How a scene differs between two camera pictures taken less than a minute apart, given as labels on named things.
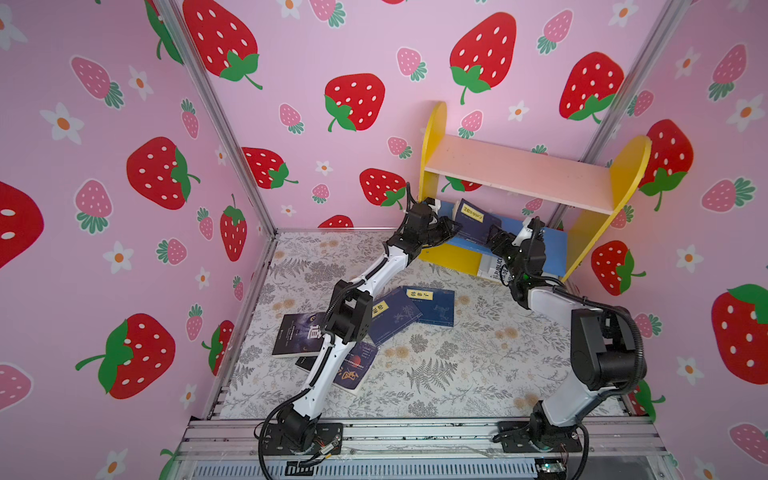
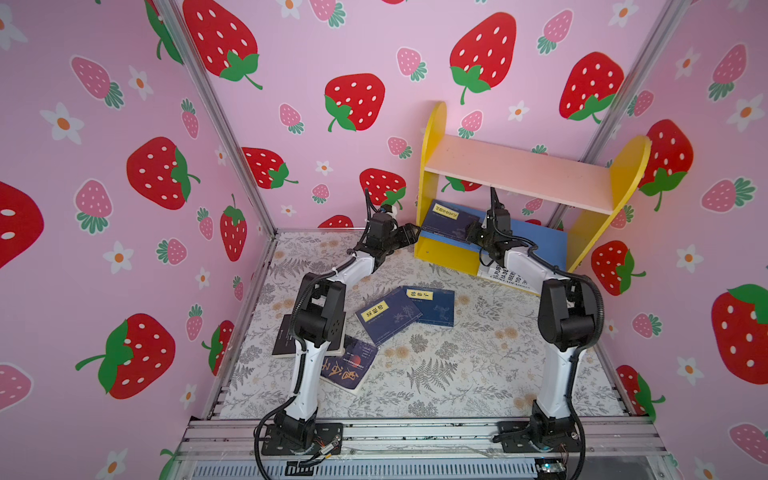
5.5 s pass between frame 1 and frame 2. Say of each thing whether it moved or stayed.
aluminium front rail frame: stayed
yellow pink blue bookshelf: stayed
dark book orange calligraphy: stayed
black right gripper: moved
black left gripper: moved
